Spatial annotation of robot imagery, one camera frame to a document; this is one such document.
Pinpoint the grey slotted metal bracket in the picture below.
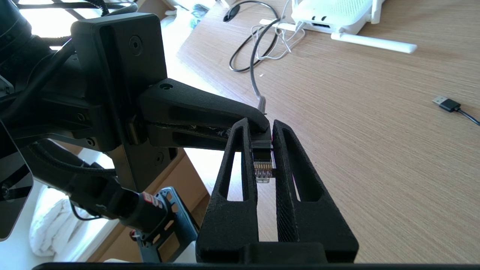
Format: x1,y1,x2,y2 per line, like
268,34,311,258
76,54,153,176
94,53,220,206
131,187,200,263

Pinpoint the patterned floor rug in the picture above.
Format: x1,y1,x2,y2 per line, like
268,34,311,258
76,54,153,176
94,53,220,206
189,3,211,29

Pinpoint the white crumpled cloth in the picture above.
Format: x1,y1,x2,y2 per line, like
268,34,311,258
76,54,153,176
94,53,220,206
29,187,113,258

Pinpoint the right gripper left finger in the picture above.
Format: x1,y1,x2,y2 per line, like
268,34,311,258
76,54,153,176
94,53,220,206
196,118,259,263

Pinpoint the white wifi router with antennas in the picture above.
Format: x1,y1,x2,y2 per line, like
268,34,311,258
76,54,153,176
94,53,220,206
260,0,417,54

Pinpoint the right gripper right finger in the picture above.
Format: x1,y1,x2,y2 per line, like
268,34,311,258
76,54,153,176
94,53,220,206
273,120,359,263

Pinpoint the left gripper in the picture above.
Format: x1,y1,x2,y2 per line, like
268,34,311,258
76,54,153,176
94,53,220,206
71,13,271,192

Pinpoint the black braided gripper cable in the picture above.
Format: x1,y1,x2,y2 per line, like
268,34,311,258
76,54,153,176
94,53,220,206
22,141,169,235

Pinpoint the black usb cable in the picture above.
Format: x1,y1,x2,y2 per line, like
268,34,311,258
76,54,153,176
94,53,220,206
432,96,480,126

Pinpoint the black ethernet cable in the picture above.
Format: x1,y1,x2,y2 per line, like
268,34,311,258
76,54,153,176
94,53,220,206
229,0,282,184

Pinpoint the black oval desk grommet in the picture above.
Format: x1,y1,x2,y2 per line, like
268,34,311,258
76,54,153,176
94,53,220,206
223,5,240,22

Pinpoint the thin white adapter cable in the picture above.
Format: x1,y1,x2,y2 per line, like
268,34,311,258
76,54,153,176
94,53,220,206
251,0,306,60

